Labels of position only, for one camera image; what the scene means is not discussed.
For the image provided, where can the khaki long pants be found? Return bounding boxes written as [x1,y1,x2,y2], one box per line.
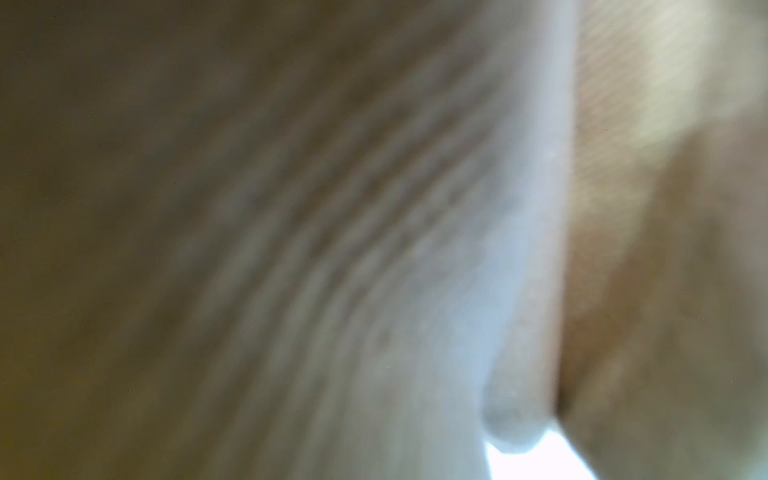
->
[1,1,767,479]

